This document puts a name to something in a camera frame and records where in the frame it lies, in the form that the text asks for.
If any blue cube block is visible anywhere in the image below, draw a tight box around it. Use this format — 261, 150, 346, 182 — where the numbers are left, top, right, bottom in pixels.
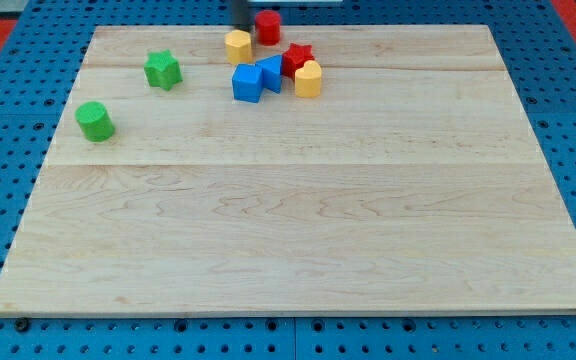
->
231, 63, 263, 103

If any blue triangle block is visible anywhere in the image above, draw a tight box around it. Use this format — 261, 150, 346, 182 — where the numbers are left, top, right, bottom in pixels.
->
255, 55, 283, 93

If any red star block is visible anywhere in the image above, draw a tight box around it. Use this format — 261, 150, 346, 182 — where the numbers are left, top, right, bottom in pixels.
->
281, 43, 315, 80

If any green star block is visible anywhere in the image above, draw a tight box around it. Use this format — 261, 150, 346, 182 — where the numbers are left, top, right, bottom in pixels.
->
144, 49, 183, 91

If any yellow heart block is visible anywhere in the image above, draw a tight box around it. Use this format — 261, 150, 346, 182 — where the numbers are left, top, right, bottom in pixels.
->
294, 60, 322, 98

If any light wooden board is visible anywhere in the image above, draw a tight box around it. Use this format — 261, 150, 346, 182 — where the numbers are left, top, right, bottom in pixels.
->
0, 25, 576, 318

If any yellow hexagon block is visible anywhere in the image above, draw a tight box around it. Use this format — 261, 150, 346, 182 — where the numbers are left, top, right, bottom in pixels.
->
224, 30, 253, 65

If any red cylinder block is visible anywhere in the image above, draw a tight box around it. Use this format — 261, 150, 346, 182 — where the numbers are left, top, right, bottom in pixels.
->
254, 10, 282, 46

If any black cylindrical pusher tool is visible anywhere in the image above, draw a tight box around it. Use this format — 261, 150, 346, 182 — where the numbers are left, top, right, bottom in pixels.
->
230, 0, 252, 32

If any green cylinder block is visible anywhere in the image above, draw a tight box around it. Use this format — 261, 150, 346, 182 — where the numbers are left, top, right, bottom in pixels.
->
75, 101, 115, 142

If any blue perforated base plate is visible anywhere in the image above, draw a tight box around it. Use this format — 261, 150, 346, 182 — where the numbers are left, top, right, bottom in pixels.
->
0, 0, 576, 359

